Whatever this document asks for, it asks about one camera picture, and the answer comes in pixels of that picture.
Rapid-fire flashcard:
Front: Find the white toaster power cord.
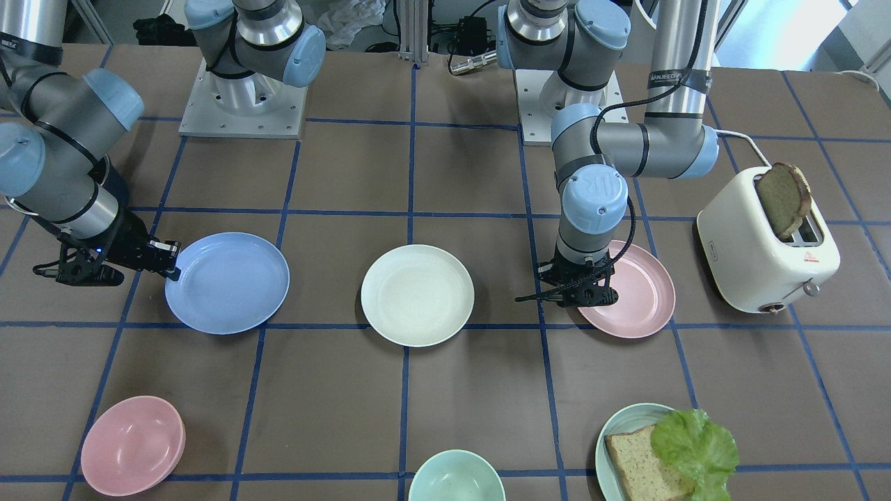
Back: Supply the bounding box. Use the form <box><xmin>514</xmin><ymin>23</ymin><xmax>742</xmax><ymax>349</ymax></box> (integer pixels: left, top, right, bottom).
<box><xmin>713</xmin><ymin>70</ymin><xmax>881</xmax><ymax>169</ymax></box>

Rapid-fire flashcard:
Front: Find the lettuce leaf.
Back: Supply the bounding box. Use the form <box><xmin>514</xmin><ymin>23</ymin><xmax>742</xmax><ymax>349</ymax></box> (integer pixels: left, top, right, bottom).
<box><xmin>650</xmin><ymin>408</ymin><xmax>739</xmax><ymax>500</ymax></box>

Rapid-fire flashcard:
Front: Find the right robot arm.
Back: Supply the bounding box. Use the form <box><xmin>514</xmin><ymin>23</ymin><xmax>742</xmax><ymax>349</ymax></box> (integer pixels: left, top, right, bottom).
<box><xmin>2</xmin><ymin>1</ymin><xmax>326</xmax><ymax>287</ymax></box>

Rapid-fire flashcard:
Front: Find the cream toaster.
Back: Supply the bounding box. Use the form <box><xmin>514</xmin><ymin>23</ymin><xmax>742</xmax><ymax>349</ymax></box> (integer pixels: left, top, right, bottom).
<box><xmin>695</xmin><ymin>163</ymin><xmax>841</xmax><ymax>313</ymax></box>

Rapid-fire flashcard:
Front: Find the bread slice on plate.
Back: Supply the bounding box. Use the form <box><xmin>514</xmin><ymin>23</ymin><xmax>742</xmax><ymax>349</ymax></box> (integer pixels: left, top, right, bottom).
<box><xmin>605</xmin><ymin>424</ymin><xmax>695</xmax><ymax>500</ymax></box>

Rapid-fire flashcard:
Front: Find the bread slice in toaster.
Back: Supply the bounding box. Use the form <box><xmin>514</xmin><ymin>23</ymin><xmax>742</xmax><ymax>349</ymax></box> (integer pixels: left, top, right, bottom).
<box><xmin>755</xmin><ymin>162</ymin><xmax>812</xmax><ymax>241</ymax></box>

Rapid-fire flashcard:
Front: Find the pink plate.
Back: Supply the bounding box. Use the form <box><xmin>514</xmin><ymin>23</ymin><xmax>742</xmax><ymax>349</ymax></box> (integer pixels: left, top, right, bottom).
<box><xmin>577</xmin><ymin>244</ymin><xmax>677</xmax><ymax>339</ymax></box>

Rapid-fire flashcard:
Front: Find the green bowl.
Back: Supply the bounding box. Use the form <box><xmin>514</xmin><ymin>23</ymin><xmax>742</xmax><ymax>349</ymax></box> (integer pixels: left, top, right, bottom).
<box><xmin>407</xmin><ymin>450</ymin><xmax>506</xmax><ymax>500</ymax></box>

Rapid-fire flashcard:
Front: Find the blue plate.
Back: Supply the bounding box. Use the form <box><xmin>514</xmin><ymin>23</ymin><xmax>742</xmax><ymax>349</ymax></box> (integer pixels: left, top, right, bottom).
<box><xmin>165</xmin><ymin>232</ymin><xmax>290</xmax><ymax>335</ymax></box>

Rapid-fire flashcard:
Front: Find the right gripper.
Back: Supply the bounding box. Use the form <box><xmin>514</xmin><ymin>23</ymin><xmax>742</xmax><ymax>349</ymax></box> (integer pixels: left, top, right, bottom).
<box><xmin>53</xmin><ymin>209</ymin><xmax>181</xmax><ymax>287</ymax></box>

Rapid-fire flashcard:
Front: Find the cream plate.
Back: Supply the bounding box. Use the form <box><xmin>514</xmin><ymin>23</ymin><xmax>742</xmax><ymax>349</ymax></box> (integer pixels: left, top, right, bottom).
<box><xmin>360</xmin><ymin>244</ymin><xmax>475</xmax><ymax>347</ymax></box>

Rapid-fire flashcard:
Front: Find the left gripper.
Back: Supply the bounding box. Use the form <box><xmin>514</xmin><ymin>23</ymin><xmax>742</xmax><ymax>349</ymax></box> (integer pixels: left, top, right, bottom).
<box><xmin>537</xmin><ymin>256</ymin><xmax>620</xmax><ymax>308</ymax></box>

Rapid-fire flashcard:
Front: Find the aluminium frame post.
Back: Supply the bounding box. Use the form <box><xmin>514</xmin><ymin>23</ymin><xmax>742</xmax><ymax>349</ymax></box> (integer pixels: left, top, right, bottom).
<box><xmin>393</xmin><ymin>1</ymin><xmax>429</xmax><ymax>69</ymax></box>

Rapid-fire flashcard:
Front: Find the green plate with food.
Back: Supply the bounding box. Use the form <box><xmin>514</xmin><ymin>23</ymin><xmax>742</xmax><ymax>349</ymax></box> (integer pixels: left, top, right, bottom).
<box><xmin>594</xmin><ymin>403</ymin><xmax>695</xmax><ymax>500</ymax></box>

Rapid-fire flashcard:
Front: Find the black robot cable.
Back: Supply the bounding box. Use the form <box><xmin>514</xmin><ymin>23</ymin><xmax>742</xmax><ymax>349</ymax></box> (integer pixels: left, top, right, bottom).
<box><xmin>515</xmin><ymin>0</ymin><xmax>711</xmax><ymax>303</ymax></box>

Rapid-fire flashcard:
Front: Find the pink bowl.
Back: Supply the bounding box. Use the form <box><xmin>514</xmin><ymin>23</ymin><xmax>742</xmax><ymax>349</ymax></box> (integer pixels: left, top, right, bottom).
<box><xmin>80</xmin><ymin>395</ymin><xmax>187</xmax><ymax>497</ymax></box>

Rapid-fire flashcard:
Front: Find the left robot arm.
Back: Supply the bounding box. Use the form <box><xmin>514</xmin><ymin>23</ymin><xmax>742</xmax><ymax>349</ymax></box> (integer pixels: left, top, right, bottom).
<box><xmin>496</xmin><ymin>1</ymin><xmax>719</xmax><ymax>308</ymax></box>

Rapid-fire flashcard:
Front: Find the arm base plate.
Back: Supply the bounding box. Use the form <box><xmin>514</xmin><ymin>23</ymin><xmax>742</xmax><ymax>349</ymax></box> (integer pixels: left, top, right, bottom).
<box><xmin>179</xmin><ymin>61</ymin><xmax>308</xmax><ymax>140</ymax></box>
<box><xmin>514</xmin><ymin>69</ymin><xmax>623</xmax><ymax>146</ymax></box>

